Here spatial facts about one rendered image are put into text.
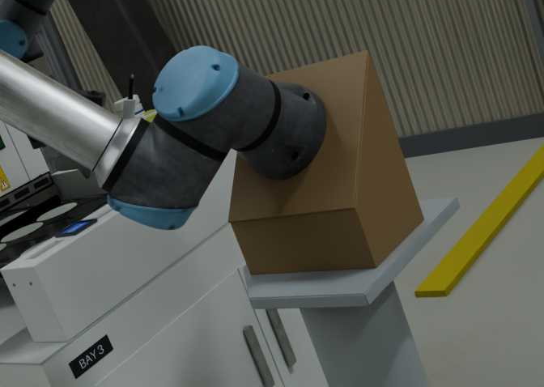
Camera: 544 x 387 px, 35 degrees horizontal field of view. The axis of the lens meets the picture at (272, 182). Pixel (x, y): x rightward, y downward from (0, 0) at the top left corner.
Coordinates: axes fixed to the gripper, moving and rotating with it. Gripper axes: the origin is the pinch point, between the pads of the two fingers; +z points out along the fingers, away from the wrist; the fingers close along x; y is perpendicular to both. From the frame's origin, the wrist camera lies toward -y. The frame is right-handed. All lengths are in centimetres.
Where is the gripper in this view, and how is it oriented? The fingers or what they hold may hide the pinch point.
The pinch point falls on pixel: (88, 171)
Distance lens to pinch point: 175.3
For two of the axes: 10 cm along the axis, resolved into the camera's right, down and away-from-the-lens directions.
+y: -9.3, 3.5, 0.7
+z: 3.6, 8.9, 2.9
